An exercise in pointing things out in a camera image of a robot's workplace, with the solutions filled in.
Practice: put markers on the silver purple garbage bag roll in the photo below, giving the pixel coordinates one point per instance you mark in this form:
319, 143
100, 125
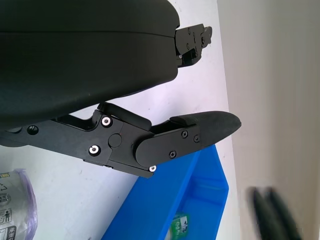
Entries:
15, 207

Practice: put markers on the green rectangular box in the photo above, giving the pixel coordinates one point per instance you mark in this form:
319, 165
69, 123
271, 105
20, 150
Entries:
178, 226

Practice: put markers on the blue plastic tray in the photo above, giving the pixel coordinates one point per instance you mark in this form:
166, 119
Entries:
155, 200

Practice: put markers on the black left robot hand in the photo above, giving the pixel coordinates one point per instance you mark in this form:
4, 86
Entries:
87, 62

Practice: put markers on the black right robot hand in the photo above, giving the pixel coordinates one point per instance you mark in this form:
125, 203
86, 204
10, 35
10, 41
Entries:
275, 215

